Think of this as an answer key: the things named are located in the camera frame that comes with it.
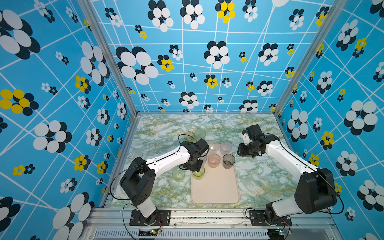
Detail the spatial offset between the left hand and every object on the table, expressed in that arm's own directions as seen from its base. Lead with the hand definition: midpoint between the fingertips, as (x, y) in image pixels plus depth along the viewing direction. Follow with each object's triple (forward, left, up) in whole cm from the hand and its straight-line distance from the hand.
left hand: (196, 168), depth 85 cm
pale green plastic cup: (-2, +10, -6) cm, 12 cm away
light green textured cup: (+26, -2, -2) cm, 26 cm away
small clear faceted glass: (+16, -12, -5) cm, 21 cm away
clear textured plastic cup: (+15, -19, -3) cm, 24 cm away
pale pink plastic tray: (-8, -14, -6) cm, 17 cm away
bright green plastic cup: (-4, -2, -2) cm, 5 cm away
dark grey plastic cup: (+6, -20, -3) cm, 21 cm away
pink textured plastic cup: (+6, -11, -3) cm, 13 cm away
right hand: (+9, -27, +3) cm, 28 cm away
